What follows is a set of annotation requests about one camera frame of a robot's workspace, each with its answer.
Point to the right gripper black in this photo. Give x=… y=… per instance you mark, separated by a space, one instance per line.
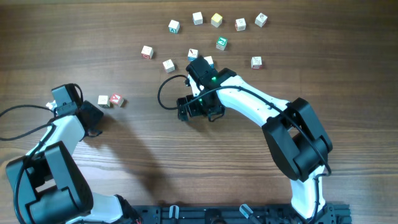
x=193 y=110

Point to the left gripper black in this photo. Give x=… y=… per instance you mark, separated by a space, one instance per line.
x=95 y=113

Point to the plain wooden block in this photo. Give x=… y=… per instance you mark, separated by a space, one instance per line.
x=103 y=101

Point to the red A block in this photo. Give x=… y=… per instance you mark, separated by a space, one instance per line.
x=117 y=100

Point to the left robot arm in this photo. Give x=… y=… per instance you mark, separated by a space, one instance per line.
x=48 y=186

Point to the wooden block blue side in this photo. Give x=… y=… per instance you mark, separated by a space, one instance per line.
x=210 y=61

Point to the wooden block blue picture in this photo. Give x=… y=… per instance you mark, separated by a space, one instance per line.
x=192 y=54

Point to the wooden block red stripes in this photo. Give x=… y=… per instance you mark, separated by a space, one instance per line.
x=168 y=66

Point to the green picture block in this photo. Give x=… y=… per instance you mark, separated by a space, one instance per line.
x=221 y=43

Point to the wooden block red bottom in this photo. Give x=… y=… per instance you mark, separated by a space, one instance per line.
x=256 y=62

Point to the wooden block red left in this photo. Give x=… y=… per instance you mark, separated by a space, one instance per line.
x=147 y=52

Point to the wooden block teal side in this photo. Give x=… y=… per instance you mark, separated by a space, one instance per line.
x=174 y=26

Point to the white wooden block top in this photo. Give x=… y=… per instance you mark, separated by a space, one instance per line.
x=197 y=18

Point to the yellow wooden block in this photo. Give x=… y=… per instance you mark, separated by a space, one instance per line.
x=216 y=20

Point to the wooden block red picture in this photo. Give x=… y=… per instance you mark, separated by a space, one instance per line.
x=240 y=24

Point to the wooden block far right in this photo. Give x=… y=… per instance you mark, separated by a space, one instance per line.
x=261 y=19

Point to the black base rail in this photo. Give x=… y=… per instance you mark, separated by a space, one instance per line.
x=276 y=213

